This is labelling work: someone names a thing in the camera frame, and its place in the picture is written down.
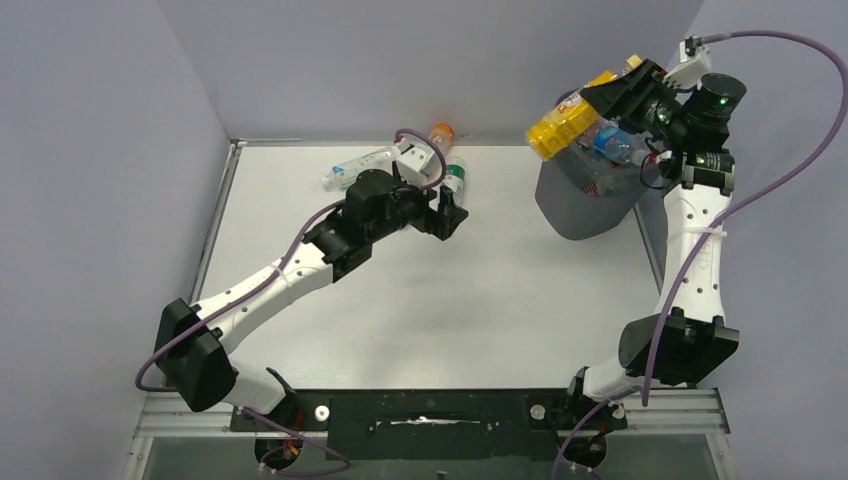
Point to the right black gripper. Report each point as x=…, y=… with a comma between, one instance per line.
x=625, y=96

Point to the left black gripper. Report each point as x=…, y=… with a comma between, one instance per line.
x=439, y=223

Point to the yellow juice bottle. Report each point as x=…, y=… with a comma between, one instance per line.
x=571, y=117

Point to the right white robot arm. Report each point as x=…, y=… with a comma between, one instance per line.
x=687, y=337

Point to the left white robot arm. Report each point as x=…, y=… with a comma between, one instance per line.
x=195, y=342

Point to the grey mesh waste bin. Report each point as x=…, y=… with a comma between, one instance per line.
x=582, y=194

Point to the clear bottle green label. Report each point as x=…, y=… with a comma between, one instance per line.
x=454, y=179

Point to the orange drink bottle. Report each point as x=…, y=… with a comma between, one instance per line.
x=442, y=136

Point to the clear bottle blue white label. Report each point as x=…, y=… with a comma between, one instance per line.
x=342, y=176

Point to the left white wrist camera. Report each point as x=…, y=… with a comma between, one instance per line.
x=417, y=163

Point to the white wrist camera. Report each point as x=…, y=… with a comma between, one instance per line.
x=694, y=63
x=417, y=163

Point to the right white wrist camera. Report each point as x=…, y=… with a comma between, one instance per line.
x=694, y=63

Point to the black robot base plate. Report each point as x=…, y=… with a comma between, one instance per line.
x=425, y=424

